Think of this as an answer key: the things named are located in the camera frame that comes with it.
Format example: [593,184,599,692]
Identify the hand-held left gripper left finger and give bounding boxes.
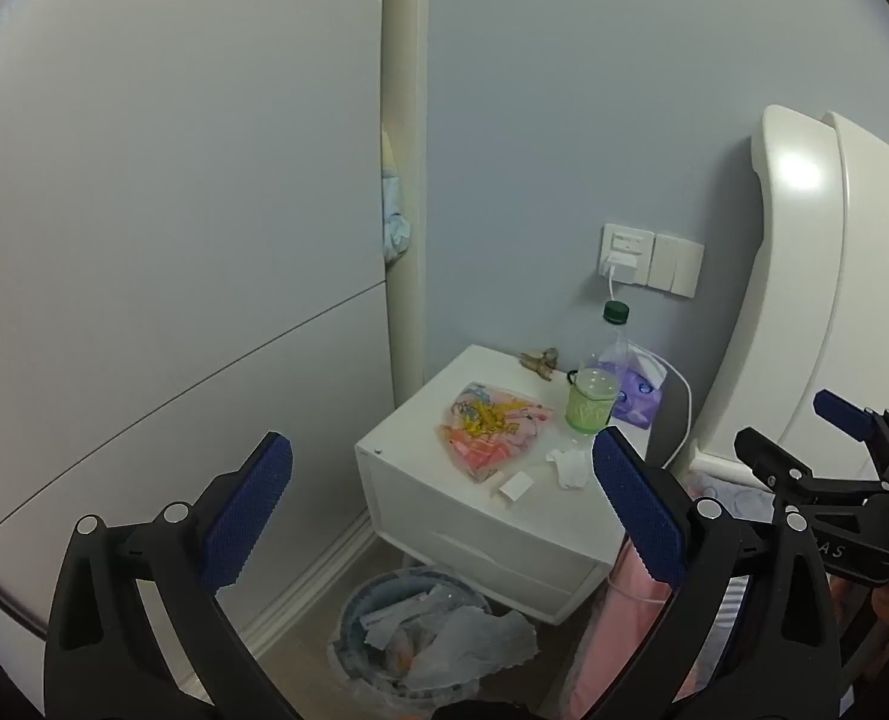
[43,431,303,720]

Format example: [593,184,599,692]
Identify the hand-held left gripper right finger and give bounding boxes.
[587,426,842,720]

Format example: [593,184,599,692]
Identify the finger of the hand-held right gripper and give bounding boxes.
[813,388,889,481]
[734,426,889,502]

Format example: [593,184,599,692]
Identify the white tissue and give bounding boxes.
[546,448,591,490]

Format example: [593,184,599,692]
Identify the green cup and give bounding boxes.
[566,367,620,434]

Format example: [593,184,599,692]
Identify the grey trash bin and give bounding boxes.
[335,566,494,698]

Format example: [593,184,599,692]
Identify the clear bottle with green cap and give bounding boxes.
[578,300,638,391]

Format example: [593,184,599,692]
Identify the waste bin with trash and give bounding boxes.
[328,585,539,710]

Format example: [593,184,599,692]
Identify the floral bed sheet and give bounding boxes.
[686,467,777,515]

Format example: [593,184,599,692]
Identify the purple tissue pack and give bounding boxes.
[602,349,668,430]

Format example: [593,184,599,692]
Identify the white headboard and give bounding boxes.
[688,103,889,481]

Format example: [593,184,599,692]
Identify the pink blanket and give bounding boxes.
[568,532,716,720]

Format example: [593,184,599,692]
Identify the white nightstand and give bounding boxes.
[355,345,696,625]

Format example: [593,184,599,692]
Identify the colourful printed plastic bag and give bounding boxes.
[437,382,555,485]

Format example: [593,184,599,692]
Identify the small brown figurine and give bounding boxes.
[519,347,560,382]

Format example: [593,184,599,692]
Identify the white wardrobe door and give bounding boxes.
[0,0,397,638]

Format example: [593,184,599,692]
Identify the light blue hanging clothes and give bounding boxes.
[379,131,413,265]

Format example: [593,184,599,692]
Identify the white charging cable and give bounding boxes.
[603,270,695,605]

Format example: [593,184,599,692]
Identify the white wall switch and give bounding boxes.
[647,234,704,299]

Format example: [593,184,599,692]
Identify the white wall socket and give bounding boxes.
[602,223,656,287]

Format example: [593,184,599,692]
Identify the white wardrobe frame post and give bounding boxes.
[380,0,432,385]

